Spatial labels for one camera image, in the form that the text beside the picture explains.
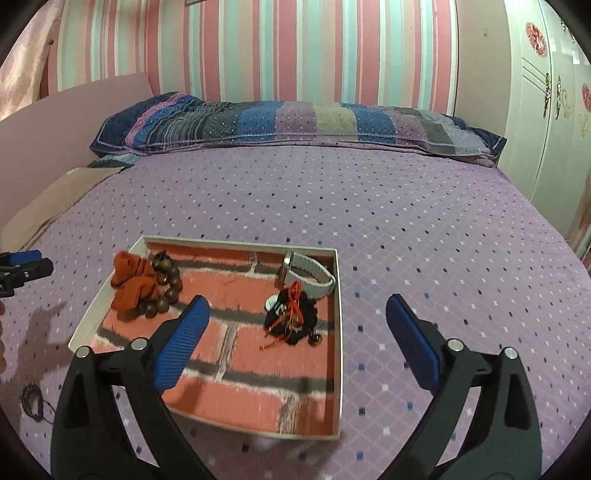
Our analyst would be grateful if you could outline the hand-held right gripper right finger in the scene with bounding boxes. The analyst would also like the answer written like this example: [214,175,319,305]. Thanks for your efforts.
[379,294,544,480]

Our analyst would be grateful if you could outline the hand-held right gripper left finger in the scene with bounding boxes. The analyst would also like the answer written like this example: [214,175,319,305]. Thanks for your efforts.
[50,294,216,480]

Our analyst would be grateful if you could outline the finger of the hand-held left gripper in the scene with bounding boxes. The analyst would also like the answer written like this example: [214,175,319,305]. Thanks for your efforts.
[0,257,54,297]
[0,249,42,269]

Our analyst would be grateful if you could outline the wooden bead bracelet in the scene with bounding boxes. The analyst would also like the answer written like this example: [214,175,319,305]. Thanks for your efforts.
[146,250,184,320]

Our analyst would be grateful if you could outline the orange scrunchie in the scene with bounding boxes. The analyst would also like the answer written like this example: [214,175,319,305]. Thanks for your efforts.
[111,251,160,317]

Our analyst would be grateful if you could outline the brick-pattern tray box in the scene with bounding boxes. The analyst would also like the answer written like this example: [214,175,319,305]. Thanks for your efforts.
[68,235,343,443]

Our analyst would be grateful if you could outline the black scrunchie with bells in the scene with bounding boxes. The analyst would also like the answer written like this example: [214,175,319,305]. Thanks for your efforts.
[263,295,325,348]

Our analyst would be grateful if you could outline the white strap wristwatch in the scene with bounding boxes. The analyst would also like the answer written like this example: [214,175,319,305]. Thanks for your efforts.
[276,251,336,300]

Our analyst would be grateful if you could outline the red string bracelet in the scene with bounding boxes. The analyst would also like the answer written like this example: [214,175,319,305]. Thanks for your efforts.
[260,281,309,352]

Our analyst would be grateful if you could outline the beige folded blanket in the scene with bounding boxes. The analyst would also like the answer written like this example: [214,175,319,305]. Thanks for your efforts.
[0,166,126,250]

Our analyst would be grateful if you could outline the purple dotted bed sheet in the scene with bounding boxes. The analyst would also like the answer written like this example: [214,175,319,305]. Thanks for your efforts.
[0,141,591,480]

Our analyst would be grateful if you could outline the pink headboard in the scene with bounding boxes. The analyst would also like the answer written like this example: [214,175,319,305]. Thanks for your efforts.
[0,72,156,232]

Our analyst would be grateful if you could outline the pink curtain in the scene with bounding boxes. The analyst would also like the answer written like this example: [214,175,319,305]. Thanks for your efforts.
[0,0,64,121]

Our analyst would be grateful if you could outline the patchwork striped pillow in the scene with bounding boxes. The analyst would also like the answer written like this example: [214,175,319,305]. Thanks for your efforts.
[89,92,508,167]

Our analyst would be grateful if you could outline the white wardrobe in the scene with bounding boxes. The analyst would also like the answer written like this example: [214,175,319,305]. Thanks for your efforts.
[501,0,591,260]

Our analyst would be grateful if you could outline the black braided bracelet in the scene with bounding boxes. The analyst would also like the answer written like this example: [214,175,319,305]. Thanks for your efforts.
[21,384,59,424]

